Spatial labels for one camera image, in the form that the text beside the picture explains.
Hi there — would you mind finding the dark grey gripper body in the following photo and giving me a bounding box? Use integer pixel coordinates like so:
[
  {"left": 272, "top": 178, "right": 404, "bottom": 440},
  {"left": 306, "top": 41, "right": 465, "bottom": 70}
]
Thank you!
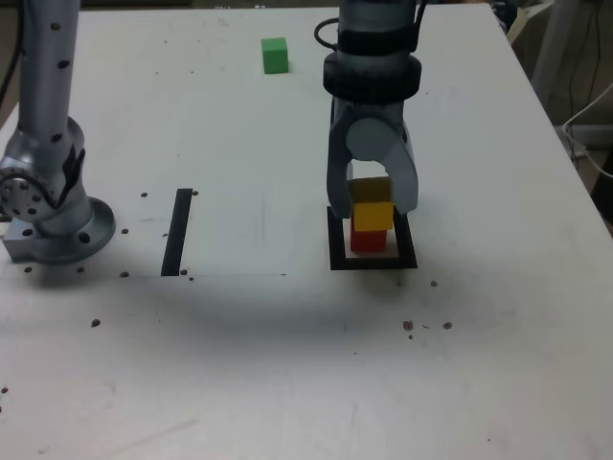
[{"left": 331, "top": 97, "right": 408, "bottom": 131}]

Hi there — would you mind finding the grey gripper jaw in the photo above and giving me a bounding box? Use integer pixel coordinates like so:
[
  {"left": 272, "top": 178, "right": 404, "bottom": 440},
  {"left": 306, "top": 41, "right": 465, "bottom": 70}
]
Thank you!
[
  {"left": 326, "top": 100, "right": 359, "bottom": 219},
  {"left": 345, "top": 116, "right": 421, "bottom": 216}
]

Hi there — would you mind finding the yellow cube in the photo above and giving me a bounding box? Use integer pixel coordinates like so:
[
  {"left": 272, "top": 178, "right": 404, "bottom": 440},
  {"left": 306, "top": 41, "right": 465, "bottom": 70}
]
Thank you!
[{"left": 349, "top": 176, "right": 395, "bottom": 232}]

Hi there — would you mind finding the red cube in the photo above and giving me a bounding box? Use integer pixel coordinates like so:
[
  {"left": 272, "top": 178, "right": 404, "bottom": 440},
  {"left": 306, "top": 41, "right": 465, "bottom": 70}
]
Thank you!
[{"left": 350, "top": 228, "right": 388, "bottom": 253}]

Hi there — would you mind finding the green cube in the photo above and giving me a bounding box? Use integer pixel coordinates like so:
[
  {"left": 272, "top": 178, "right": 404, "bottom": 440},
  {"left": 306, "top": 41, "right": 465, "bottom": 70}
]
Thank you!
[{"left": 261, "top": 36, "right": 290, "bottom": 75}]

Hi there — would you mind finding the black tape square outline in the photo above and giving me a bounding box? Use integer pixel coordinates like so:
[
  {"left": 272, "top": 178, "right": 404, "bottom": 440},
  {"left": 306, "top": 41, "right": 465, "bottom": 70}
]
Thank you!
[{"left": 326, "top": 204, "right": 419, "bottom": 272}]

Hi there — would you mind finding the black tape strip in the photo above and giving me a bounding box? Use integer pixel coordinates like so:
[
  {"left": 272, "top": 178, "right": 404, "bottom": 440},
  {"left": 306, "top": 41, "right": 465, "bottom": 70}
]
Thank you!
[{"left": 160, "top": 188, "right": 193, "bottom": 278}]

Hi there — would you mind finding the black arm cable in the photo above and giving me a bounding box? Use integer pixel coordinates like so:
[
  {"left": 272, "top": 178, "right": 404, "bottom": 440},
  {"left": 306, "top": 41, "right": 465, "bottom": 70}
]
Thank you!
[{"left": 313, "top": 17, "right": 342, "bottom": 51}]

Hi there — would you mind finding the white cable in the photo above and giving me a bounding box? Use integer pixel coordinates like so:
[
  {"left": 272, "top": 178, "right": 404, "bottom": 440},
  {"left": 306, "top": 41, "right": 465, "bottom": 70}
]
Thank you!
[{"left": 561, "top": 81, "right": 613, "bottom": 179}]

